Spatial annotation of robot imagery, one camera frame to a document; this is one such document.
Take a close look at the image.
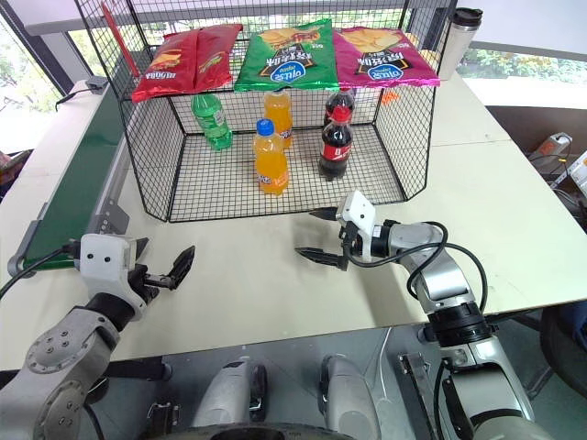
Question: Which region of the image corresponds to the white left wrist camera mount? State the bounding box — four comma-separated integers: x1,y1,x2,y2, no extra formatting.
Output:
78,233,153,307

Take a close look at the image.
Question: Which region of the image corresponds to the white and orange device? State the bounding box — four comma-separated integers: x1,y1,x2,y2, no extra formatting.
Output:
529,131,575,164

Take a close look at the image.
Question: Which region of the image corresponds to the magenta chips bag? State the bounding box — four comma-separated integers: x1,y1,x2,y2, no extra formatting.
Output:
331,27,442,90

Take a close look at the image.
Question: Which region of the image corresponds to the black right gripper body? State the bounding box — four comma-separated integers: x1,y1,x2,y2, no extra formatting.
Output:
338,219,363,271

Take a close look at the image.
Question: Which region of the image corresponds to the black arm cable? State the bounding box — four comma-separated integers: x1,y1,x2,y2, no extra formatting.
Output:
0,243,83,300
347,221,489,323

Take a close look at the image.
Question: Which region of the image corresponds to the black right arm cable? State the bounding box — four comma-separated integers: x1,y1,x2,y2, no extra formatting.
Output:
347,221,489,323

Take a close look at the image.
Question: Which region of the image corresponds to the yellow snack bag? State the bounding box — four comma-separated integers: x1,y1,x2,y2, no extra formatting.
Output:
404,30,442,66

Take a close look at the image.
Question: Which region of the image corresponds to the orange soda bottle blue cap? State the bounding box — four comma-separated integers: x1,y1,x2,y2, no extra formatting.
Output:
252,118,292,197

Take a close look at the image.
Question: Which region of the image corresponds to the grey right robot leg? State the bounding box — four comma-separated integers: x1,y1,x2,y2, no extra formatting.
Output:
317,354,382,440

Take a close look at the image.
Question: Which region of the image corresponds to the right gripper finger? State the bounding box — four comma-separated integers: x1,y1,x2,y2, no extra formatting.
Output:
308,206,341,223
293,247,348,272

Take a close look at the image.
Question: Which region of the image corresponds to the white tumbler black lid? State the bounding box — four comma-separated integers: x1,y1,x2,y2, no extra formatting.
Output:
437,6,484,81

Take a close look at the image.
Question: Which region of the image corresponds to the green conveyor belt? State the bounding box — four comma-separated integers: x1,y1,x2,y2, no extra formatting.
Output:
7,78,132,281

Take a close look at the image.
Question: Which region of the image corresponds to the thin white cable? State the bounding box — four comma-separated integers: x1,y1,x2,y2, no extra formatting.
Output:
377,326,394,401

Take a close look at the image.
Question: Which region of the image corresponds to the red stick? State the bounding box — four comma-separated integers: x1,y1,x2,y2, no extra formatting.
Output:
101,5,140,77

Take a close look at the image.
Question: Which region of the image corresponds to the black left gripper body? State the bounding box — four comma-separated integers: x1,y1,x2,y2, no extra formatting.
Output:
127,265,161,305

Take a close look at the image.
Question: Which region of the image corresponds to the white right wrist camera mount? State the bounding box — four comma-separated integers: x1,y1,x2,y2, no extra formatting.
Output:
336,190,377,264

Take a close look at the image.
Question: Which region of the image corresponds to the green chips bag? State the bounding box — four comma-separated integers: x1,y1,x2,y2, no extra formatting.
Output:
233,17,341,94

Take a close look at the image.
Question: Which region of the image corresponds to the black chair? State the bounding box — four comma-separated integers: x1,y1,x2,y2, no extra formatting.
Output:
537,302,587,391

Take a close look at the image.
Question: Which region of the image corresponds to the black wire rack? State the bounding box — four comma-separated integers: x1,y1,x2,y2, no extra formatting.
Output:
72,0,460,225

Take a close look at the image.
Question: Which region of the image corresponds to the cola bottle red label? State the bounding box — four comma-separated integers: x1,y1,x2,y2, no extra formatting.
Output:
317,105,355,182
323,88,357,126

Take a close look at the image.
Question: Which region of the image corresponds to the grey robot leg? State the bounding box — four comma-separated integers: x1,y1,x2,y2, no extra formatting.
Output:
189,356,270,430
317,354,382,440

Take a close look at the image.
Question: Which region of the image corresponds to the green soda bottle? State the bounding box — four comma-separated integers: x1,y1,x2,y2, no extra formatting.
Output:
190,93,235,152

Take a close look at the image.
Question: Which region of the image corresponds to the grey left robot leg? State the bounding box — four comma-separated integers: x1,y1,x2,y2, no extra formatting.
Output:
189,356,270,430

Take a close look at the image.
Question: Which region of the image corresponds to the black table bracket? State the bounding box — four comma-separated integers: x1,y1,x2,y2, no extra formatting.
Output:
145,401,181,436
397,351,442,440

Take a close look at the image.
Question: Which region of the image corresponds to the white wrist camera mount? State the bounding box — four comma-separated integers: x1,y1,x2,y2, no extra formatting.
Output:
78,233,153,307
336,190,377,264

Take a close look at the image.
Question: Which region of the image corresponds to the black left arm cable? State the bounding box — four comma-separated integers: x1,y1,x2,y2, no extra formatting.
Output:
0,243,83,300

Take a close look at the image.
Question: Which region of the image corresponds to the red chips bag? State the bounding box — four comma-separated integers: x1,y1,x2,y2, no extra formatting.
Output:
131,30,202,104
192,23,244,94

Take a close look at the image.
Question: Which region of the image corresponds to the thin black cable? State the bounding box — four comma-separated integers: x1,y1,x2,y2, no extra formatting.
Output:
54,86,94,112

